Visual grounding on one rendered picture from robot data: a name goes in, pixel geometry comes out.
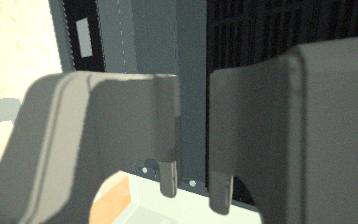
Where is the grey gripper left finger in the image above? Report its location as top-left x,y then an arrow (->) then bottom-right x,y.
0,71 -> 183,224

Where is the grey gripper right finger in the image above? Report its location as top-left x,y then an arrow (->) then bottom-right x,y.
209,37 -> 358,224

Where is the black server rack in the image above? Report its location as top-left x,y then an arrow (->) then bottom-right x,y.
49,0 -> 358,198

